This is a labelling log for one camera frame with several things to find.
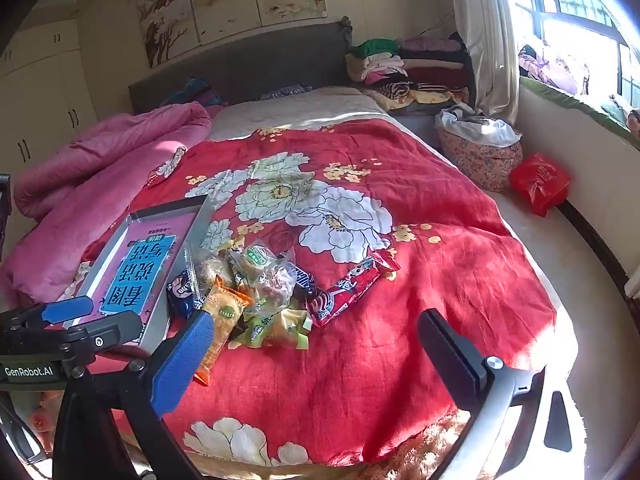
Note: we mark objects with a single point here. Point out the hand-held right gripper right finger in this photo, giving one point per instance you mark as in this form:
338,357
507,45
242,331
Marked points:
450,355

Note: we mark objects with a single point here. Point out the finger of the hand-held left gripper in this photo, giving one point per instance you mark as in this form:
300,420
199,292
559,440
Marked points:
67,308
115,330

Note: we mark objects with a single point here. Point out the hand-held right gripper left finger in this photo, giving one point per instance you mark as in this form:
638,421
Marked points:
182,360

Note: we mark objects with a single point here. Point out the blue cookie packet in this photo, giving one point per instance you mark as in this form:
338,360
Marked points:
181,295

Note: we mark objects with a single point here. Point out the orange cracker packet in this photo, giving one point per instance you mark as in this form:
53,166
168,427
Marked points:
225,310

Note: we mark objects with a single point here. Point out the clear bag of pastries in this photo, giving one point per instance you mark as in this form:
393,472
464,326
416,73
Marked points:
207,270

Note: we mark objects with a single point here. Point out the clear candy packet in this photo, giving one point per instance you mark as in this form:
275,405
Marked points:
275,290

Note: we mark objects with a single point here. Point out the red cartoon snack packet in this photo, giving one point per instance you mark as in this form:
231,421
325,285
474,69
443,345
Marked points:
345,290

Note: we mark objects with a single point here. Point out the clear green-label pastry packet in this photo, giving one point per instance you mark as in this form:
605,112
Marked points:
255,260

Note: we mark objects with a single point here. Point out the grey shallow box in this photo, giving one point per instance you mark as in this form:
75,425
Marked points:
195,230

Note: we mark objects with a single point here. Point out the brown chocolate bar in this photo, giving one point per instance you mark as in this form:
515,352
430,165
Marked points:
303,280

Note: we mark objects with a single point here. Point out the red floral blanket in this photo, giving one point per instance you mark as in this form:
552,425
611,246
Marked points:
400,310

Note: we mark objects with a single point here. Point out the beige fluffy rug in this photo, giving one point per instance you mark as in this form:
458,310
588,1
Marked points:
450,450

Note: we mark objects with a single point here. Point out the pink and blue book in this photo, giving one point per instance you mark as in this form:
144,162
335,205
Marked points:
150,240

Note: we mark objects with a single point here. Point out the pink quilt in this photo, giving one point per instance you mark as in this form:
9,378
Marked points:
100,170

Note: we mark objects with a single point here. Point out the floral fabric basket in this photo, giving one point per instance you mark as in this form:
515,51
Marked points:
475,160

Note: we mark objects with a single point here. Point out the red plastic bag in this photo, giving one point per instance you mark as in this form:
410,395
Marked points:
540,180

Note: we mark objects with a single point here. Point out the white wardrobe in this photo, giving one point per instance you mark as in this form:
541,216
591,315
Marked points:
40,90

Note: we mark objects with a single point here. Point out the white crumpled cloth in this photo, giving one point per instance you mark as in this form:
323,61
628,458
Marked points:
495,132

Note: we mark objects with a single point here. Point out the blue patterned cloth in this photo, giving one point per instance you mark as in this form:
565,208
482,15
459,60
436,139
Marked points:
197,90

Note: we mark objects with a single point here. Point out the cream bed sheet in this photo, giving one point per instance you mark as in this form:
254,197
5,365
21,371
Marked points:
300,110

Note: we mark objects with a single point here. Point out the green windowsill mat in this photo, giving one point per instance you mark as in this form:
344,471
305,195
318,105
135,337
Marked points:
575,102

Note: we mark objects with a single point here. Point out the pile of folded clothes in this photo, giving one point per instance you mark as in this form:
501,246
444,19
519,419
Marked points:
425,70

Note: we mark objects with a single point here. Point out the dark patterned pillow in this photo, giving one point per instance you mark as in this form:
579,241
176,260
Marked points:
285,92

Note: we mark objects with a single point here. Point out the grey bed headboard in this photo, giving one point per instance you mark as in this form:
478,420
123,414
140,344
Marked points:
250,60

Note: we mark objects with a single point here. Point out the purple clothes on windowsill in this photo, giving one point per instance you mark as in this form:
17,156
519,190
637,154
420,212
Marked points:
555,70

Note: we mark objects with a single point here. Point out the white curtain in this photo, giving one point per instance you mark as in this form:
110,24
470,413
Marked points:
480,35

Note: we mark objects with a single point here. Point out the tree wall painting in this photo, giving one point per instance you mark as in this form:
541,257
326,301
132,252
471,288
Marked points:
225,0

